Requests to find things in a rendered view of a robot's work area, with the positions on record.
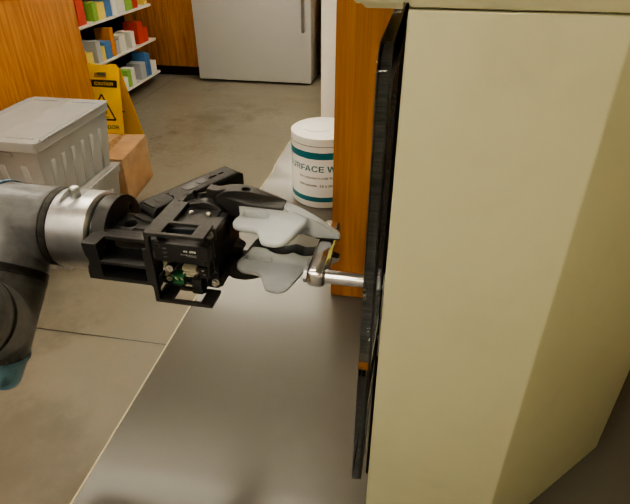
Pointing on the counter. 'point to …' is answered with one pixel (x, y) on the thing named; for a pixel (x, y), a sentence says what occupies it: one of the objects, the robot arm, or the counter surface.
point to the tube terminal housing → (512, 245)
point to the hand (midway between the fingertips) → (326, 241)
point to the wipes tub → (313, 161)
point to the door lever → (316, 275)
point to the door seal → (387, 228)
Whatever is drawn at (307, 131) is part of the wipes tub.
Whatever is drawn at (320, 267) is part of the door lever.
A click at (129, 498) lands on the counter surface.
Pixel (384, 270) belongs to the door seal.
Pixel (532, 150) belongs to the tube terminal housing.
